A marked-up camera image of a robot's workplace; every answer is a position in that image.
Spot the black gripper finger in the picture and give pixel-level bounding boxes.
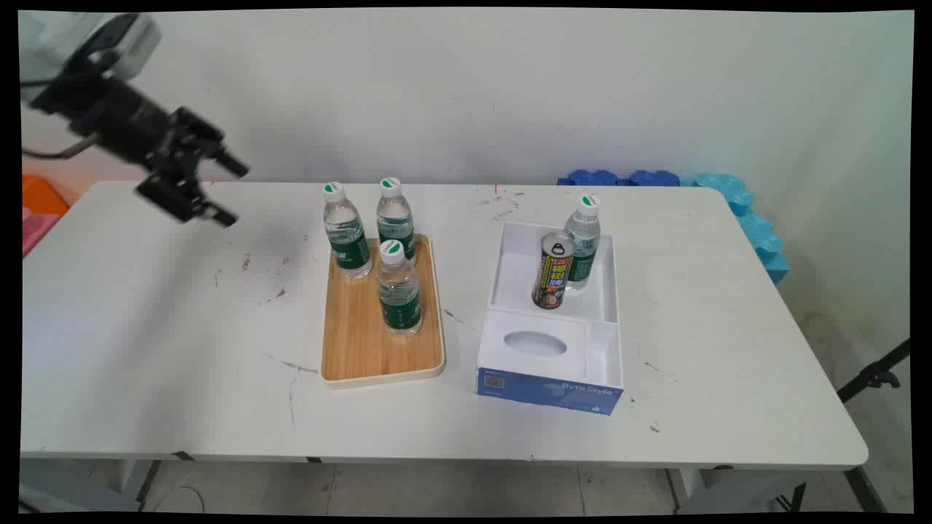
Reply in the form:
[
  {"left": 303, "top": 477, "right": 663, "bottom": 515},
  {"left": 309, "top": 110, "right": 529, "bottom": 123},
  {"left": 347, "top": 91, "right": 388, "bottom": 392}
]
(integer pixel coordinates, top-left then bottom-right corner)
[
  {"left": 134, "top": 162, "right": 240, "bottom": 229},
  {"left": 173, "top": 107, "right": 250, "bottom": 180}
]

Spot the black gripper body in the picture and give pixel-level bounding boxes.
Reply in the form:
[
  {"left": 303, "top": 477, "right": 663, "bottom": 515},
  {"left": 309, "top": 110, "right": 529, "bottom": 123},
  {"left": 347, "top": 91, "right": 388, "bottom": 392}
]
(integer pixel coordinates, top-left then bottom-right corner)
[{"left": 28, "top": 75, "right": 191, "bottom": 174}]

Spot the green label water bottle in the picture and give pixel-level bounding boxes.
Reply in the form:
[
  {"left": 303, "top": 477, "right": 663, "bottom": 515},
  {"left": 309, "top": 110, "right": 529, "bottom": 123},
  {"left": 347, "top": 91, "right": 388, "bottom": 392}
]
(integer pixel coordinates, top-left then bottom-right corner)
[
  {"left": 323, "top": 182, "right": 373, "bottom": 280},
  {"left": 376, "top": 177, "right": 416, "bottom": 263},
  {"left": 564, "top": 194, "right": 602, "bottom": 292},
  {"left": 376, "top": 239, "right": 423, "bottom": 337}
]

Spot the orange bin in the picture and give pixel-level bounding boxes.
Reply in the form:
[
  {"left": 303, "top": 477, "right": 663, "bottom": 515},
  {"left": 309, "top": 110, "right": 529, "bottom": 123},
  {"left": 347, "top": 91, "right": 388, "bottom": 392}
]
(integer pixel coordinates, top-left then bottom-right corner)
[{"left": 22, "top": 175, "right": 70, "bottom": 218}]

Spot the pink bin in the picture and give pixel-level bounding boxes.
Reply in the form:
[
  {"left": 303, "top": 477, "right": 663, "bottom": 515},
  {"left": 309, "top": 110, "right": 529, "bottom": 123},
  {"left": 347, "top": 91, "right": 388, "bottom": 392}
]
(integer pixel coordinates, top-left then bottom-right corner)
[{"left": 22, "top": 207, "right": 60, "bottom": 258}]

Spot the wooden tray with cream rim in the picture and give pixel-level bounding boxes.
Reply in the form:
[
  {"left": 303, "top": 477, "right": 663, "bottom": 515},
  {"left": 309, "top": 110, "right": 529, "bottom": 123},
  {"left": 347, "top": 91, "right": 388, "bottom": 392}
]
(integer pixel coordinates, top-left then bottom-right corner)
[{"left": 320, "top": 233, "right": 446, "bottom": 390}]

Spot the yellow black drink can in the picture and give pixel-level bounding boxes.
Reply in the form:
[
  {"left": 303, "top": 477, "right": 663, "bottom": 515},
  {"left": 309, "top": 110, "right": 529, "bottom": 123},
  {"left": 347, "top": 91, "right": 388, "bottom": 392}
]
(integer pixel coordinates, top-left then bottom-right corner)
[{"left": 531, "top": 232, "right": 577, "bottom": 310}]

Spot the white blue cardboard box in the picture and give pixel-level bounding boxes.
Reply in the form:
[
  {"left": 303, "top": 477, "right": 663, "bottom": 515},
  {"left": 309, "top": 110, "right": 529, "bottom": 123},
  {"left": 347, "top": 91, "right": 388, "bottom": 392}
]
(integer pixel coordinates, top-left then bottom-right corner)
[{"left": 475, "top": 221, "right": 625, "bottom": 416}]

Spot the dark blue foam mat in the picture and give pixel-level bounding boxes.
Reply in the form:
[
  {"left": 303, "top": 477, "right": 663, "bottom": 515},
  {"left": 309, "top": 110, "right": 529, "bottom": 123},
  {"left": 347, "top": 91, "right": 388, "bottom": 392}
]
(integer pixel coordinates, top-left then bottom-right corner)
[{"left": 557, "top": 170, "right": 682, "bottom": 187}]

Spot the light blue foam mat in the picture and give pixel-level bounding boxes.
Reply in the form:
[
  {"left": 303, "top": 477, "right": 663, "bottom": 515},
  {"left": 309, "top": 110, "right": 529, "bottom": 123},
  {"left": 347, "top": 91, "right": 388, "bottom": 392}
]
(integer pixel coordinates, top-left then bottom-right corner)
[{"left": 681, "top": 173, "right": 791, "bottom": 285}]

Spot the black tripod leg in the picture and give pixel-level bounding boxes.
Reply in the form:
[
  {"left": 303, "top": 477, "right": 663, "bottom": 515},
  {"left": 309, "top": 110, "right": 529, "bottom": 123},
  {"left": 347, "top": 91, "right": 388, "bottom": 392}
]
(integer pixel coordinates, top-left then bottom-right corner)
[{"left": 837, "top": 338, "right": 911, "bottom": 404}]

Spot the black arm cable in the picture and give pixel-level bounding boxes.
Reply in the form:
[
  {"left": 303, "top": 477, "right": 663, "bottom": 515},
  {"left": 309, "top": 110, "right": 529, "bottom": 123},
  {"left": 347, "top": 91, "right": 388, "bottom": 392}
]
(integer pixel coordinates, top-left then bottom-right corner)
[{"left": 20, "top": 135, "right": 99, "bottom": 161}]

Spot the grey table leg frame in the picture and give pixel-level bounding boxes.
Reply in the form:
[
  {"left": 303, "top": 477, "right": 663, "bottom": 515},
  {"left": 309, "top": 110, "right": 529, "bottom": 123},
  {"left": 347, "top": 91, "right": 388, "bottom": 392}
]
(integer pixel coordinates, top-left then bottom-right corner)
[
  {"left": 20, "top": 458, "right": 162, "bottom": 513},
  {"left": 666, "top": 467, "right": 889, "bottom": 515}
]

